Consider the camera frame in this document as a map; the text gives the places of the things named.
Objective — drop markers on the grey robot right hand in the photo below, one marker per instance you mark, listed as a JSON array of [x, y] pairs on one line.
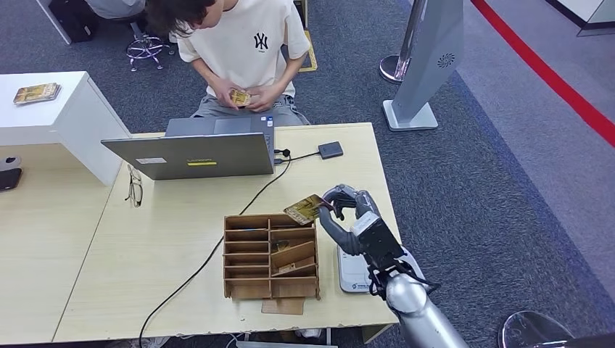
[[336, 235]]

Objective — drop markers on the person's left hand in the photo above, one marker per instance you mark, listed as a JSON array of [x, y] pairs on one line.
[[266, 98]]

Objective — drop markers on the person's right hand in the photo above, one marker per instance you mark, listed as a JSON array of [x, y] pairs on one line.
[[222, 93]]

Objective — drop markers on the autumn print ID card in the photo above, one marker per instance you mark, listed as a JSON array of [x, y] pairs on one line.
[[239, 97]]

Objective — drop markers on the person's right forearm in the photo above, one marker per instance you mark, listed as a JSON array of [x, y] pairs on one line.
[[207, 72]]

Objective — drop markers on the person's left forearm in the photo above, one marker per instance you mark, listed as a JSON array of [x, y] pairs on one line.
[[290, 72]]

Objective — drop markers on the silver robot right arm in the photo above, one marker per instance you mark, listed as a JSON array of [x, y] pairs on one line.
[[418, 312]]

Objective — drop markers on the white card reader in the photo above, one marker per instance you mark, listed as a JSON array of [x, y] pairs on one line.
[[353, 274]]

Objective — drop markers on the wooden card organizer box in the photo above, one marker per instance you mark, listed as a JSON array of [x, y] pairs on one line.
[[246, 269]]

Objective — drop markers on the person in grey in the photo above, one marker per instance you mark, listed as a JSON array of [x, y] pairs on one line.
[[115, 7]]

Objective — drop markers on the yellow floor tape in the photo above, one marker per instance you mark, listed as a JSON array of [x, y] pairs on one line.
[[312, 53]]

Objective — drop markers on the grey laptop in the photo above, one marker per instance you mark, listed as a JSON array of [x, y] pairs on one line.
[[200, 156]]

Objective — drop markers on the black USB hub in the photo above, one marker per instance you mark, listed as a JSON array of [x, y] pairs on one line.
[[330, 150]]

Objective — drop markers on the brown cardboard piece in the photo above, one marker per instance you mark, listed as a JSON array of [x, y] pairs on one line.
[[282, 307]]

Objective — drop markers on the chrome chair base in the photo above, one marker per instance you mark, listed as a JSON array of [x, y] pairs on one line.
[[144, 48]]

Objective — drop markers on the eyeglasses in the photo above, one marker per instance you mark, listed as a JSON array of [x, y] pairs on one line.
[[134, 189]]

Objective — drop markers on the white cabinet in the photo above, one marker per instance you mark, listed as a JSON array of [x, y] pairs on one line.
[[62, 120]]

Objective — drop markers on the silver kiosk stand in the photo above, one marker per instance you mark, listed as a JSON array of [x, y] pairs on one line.
[[426, 62]]

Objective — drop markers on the black bag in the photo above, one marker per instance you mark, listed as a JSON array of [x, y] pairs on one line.
[[72, 19]]

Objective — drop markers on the stack of printed cards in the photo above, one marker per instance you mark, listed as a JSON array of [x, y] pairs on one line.
[[36, 93]]

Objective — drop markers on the chrome round base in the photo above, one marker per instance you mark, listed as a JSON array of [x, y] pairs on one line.
[[533, 331]]

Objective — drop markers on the grey round device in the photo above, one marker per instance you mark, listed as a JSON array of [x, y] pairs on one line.
[[9, 161]]

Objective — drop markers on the black phone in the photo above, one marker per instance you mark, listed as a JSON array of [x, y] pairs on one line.
[[9, 178]]

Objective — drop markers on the red floor tape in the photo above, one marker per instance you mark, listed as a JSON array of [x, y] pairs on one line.
[[552, 73]]

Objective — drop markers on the white glass platform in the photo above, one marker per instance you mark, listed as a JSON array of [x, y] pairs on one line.
[[591, 14]]

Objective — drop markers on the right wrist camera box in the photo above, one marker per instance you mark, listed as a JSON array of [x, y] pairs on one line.
[[379, 240]]

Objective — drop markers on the chrome stanchion post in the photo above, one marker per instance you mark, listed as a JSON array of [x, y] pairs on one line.
[[395, 69]]

